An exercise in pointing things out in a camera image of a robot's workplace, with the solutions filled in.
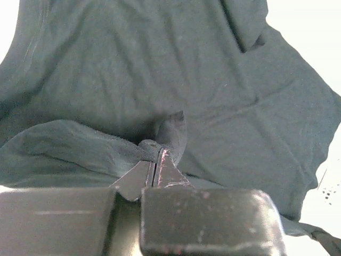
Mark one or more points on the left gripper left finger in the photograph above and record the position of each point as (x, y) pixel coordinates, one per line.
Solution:
(75, 221)

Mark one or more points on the black t-shirt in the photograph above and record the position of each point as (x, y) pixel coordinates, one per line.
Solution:
(91, 88)

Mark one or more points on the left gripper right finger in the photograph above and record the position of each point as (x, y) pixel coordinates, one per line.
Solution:
(177, 219)

